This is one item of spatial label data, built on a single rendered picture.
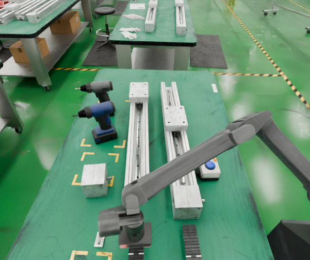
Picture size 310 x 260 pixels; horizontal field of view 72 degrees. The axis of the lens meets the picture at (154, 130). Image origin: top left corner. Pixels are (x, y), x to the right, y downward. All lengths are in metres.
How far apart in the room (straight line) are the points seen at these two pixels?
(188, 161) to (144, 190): 0.15
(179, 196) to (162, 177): 0.23
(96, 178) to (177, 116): 0.50
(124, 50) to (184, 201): 1.97
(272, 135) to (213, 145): 0.19
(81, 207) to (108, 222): 0.33
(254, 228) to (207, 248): 0.20
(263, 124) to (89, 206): 0.71
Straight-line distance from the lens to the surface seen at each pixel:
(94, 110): 1.04
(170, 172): 0.63
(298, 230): 0.97
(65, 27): 4.47
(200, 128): 1.25
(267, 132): 0.74
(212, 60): 3.93
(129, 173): 0.91
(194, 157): 0.64
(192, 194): 0.86
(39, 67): 3.09
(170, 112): 1.13
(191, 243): 0.85
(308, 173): 0.84
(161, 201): 0.94
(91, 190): 0.93
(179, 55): 2.50
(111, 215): 0.65
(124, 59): 2.56
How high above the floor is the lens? 1.60
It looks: 43 degrees down
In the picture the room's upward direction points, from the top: 1 degrees clockwise
